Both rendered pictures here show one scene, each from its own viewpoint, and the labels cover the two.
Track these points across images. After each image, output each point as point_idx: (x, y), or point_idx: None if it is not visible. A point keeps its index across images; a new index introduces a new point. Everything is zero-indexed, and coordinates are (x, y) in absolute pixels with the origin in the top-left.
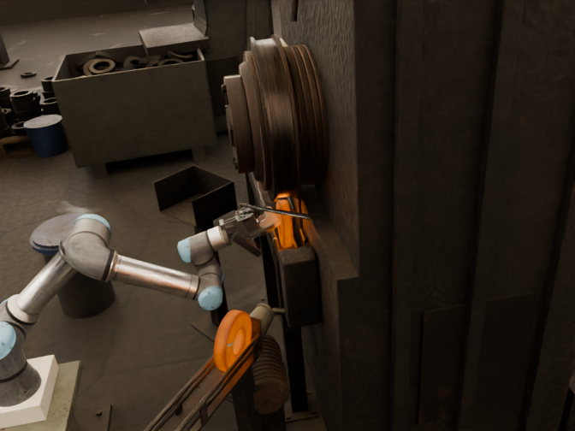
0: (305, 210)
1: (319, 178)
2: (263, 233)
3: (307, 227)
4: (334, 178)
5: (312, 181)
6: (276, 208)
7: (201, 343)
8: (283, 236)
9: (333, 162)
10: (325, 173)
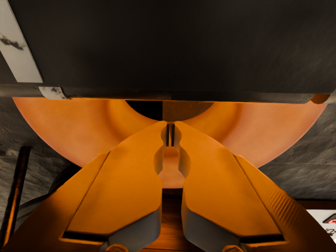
0: (52, 149)
1: (55, 181)
2: (21, 240)
3: (9, 116)
4: (9, 187)
5: (57, 186)
6: (251, 156)
7: None
8: (19, 110)
9: (21, 198)
10: (53, 180)
